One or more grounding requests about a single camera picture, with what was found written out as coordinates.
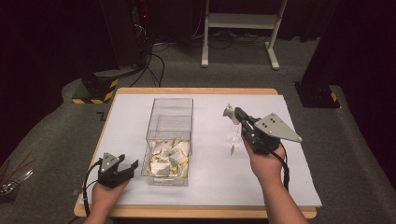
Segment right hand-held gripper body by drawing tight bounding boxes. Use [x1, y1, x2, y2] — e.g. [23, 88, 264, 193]
[241, 112, 304, 156]

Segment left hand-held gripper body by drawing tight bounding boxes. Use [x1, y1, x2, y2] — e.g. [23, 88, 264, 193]
[97, 151, 126, 189]

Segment single tea bag with string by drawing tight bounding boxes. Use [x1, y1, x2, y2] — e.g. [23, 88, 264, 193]
[221, 104, 243, 156]

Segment clear plastic drawer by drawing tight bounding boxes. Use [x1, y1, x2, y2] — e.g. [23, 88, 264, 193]
[140, 129, 192, 188]

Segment pile of white tea bags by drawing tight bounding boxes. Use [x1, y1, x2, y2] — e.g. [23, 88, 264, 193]
[148, 139, 191, 177]

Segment clear plastic drawer case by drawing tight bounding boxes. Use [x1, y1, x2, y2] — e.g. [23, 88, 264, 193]
[146, 97, 194, 157]

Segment person's left hand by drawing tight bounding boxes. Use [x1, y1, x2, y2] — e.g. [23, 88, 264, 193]
[91, 178, 131, 210]

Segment person's right hand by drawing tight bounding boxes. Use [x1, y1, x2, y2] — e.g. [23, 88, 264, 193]
[242, 135, 288, 186]

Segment wooden table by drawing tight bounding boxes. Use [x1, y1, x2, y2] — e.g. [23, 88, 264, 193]
[73, 87, 318, 220]

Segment black base with yellow mark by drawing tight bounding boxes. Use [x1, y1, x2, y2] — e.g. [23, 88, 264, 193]
[293, 81, 341, 109]

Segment white foam mat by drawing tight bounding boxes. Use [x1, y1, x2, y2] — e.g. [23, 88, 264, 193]
[78, 93, 323, 208]

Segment black base with yellow stripes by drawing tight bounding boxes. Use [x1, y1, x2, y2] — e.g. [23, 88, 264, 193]
[71, 68, 120, 105]

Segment clear bundle with thin sticks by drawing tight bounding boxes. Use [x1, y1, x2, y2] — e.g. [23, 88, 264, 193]
[0, 151, 35, 201]

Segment white metal stand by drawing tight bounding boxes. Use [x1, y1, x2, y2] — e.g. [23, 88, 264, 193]
[201, 0, 290, 71]

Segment dark computer tower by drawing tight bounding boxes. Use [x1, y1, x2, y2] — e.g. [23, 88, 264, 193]
[129, 0, 154, 68]

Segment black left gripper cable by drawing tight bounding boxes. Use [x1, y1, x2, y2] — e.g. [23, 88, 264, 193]
[80, 158, 104, 217]

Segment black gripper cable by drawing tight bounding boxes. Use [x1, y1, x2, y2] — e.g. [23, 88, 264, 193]
[80, 158, 104, 217]
[273, 142, 290, 192]

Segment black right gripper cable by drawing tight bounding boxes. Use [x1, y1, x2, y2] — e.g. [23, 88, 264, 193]
[273, 142, 290, 192]

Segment black floor cables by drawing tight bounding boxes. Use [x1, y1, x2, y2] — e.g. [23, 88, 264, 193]
[129, 40, 166, 89]

